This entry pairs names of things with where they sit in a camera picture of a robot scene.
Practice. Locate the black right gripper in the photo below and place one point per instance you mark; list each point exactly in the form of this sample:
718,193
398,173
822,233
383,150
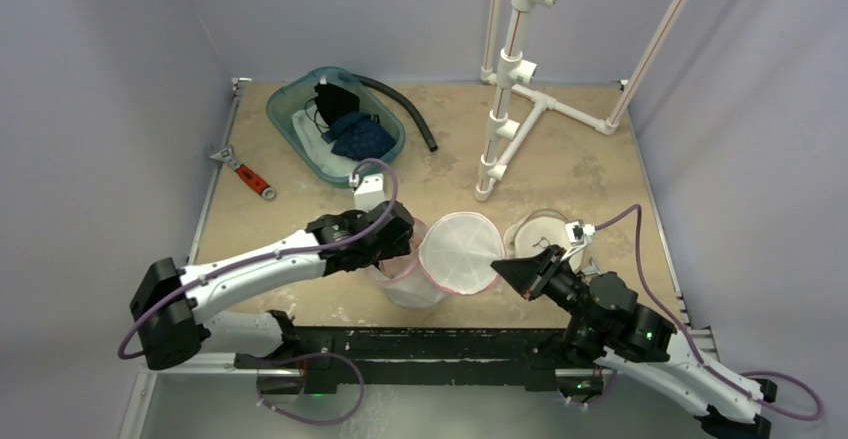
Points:
542,277

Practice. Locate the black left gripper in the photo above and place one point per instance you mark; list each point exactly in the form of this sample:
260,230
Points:
397,249

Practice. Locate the pink-trimmed white laundry bag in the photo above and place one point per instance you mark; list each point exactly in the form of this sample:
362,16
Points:
450,257

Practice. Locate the black bra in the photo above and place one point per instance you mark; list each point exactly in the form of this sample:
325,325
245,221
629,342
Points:
350,131

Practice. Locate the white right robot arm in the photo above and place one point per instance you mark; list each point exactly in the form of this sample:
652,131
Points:
609,327

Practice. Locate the small metal clip tool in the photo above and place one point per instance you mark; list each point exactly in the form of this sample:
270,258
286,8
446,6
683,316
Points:
592,268

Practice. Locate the teal plastic basin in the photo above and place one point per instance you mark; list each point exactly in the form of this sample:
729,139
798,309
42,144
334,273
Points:
294,96

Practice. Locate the white cloth in basin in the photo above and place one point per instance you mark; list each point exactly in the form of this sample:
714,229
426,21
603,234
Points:
308,126

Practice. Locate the white PVC pipe rack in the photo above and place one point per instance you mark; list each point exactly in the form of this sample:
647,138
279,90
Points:
516,107

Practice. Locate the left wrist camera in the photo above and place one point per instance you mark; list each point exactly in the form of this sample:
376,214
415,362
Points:
369,191

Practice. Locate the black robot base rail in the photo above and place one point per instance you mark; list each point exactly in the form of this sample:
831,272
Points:
322,358

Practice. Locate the red-handled adjustable wrench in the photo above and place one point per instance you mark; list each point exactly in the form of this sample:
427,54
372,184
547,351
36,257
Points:
253,180

